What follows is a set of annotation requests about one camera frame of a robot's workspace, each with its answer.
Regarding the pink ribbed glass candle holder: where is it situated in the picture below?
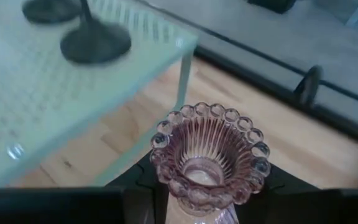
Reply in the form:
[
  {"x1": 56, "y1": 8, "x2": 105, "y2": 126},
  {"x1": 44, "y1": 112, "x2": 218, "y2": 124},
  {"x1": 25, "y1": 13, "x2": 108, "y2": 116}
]
[{"x1": 150, "y1": 101, "x2": 272, "y2": 224}]

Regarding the black room furniture base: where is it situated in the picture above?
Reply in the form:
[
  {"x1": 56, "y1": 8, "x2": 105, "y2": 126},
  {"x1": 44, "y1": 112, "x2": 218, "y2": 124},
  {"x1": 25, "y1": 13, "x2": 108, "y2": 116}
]
[{"x1": 247, "y1": 0, "x2": 296, "y2": 15}]

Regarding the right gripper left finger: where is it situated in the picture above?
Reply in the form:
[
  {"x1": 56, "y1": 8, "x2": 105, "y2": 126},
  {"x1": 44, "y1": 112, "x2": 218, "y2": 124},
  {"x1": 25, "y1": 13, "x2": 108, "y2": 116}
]
[{"x1": 0, "y1": 152, "x2": 169, "y2": 224}]

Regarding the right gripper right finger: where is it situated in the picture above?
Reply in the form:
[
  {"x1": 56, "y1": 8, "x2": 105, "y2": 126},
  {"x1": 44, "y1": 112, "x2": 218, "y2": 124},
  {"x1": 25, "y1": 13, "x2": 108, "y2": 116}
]
[{"x1": 234, "y1": 164, "x2": 358, "y2": 224}]

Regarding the black aluminium table frame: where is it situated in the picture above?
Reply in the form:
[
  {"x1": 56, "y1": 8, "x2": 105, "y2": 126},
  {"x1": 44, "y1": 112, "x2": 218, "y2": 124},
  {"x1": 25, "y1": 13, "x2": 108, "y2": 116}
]
[{"x1": 194, "y1": 45, "x2": 358, "y2": 190}]

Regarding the black metal candlestick holder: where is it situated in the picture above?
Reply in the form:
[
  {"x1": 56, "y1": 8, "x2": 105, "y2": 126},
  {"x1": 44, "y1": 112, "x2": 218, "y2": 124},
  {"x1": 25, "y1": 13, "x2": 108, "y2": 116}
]
[
  {"x1": 60, "y1": 0, "x2": 132, "y2": 65},
  {"x1": 22, "y1": 0, "x2": 82, "y2": 24}
]

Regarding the green perforated metal shelf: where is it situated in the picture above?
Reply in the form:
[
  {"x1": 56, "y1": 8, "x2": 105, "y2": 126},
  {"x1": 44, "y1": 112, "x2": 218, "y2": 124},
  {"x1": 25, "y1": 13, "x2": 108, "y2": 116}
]
[{"x1": 0, "y1": 0, "x2": 198, "y2": 189}]

